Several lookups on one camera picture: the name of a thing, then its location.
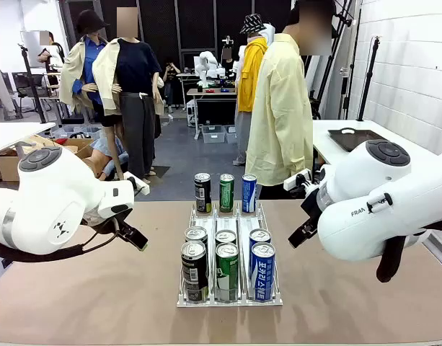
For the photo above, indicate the blue Pocari Sweat can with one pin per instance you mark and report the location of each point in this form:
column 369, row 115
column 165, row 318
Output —
column 262, row 277
column 260, row 235
column 249, row 194

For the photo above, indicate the black serving tray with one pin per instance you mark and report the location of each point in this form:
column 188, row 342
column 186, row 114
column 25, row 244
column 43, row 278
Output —
column 350, row 142

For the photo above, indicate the clear acrylic can rack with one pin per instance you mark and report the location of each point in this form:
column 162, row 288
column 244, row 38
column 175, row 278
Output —
column 244, row 223

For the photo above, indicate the small white robot arm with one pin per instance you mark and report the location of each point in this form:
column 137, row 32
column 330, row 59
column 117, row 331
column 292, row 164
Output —
column 206, row 61

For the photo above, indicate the person in yellow shirt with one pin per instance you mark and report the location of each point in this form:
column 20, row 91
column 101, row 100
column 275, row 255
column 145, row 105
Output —
column 278, row 108

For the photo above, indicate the clear plastic storage bin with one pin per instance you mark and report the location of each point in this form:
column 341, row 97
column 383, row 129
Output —
column 230, row 135
column 213, row 135

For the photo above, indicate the dark mannequin base plate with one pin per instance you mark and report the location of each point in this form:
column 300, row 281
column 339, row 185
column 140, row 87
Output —
column 159, row 173

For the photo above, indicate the black office chair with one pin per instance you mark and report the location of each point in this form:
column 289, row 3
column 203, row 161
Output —
column 24, row 84

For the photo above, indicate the mannequin in yellow hoodie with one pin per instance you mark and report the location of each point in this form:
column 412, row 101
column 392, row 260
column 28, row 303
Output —
column 251, row 72

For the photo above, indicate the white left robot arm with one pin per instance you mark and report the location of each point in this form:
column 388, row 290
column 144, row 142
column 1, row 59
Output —
column 44, row 202

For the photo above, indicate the black beverage can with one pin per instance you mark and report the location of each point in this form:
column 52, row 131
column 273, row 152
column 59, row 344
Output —
column 196, row 234
column 194, row 274
column 202, row 192

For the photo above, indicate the bystander in dark top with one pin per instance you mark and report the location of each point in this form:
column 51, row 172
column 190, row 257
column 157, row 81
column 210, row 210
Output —
column 47, row 54

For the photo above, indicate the cardboard box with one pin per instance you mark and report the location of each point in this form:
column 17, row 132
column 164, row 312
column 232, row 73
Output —
column 76, row 144
column 8, row 167

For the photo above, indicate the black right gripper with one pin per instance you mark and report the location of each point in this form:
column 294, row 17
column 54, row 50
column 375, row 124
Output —
column 313, row 209

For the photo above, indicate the black tripod stand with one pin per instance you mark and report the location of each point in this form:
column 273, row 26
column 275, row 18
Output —
column 27, row 72

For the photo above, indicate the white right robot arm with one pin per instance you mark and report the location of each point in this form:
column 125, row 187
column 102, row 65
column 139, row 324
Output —
column 386, row 202

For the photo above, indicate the whiteboard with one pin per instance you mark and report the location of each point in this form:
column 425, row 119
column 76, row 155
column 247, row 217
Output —
column 31, row 47

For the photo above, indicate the black light stand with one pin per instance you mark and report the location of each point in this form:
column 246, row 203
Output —
column 368, row 79

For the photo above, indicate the mannequin in light blue dress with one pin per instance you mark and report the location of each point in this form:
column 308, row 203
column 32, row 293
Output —
column 101, row 151

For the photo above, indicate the white storage crate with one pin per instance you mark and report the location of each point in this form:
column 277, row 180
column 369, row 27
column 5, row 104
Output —
column 87, row 131

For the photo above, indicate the bystander in black clothes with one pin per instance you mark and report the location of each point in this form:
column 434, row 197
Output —
column 171, row 79

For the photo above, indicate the bundle of black poles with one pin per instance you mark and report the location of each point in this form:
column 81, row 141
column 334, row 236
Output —
column 336, row 47

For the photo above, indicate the bystander beside white robot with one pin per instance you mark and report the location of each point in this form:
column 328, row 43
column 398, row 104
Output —
column 228, row 66

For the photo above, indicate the black desk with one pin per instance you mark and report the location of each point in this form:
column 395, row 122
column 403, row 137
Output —
column 213, row 108

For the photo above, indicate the mannequin in navy top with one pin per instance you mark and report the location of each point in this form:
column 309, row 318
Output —
column 134, row 68

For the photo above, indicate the mannequin with black hat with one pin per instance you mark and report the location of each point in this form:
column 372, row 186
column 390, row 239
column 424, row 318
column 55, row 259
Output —
column 74, row 72

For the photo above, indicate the green soda can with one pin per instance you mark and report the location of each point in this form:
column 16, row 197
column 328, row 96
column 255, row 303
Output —
column 226, row 236
column 227, row 277
column 226, row 194

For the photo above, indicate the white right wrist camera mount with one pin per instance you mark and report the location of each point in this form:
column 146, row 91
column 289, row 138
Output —
column 294, row 182

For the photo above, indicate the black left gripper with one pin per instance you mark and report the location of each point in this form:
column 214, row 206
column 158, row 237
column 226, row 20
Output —
column 109, row 223

